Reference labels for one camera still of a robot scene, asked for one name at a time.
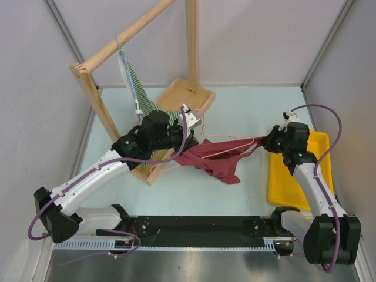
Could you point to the red tank top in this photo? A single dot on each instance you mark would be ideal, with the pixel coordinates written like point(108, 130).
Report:
point(219, 159)

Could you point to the white cable duct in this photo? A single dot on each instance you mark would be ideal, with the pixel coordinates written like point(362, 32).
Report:
point(121, 245)

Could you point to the wooden clothes rack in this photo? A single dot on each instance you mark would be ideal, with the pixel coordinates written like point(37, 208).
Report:
point(178, 92)

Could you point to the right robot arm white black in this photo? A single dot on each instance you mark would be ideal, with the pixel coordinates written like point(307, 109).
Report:
point(332, 236)

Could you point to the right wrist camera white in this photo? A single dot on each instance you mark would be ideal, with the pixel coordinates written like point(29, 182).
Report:
point(289, 117)

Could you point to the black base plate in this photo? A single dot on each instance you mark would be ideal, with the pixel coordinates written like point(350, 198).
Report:
point(246, 233)

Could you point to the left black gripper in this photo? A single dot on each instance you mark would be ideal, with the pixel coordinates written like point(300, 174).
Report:
point(177, 126)

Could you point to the blue hanger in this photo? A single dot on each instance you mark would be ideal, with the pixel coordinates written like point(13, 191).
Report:
point(125, 72)

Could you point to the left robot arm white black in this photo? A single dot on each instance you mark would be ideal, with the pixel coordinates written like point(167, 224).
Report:
point(60, 209)

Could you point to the yellow plastic tray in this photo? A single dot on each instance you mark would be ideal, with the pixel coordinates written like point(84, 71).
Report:
point(283, 189)

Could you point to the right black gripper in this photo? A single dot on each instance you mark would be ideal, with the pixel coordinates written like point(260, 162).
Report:
point(267, 141)

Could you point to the green striped garment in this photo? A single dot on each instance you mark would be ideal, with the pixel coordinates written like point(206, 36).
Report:
point(147, 106)

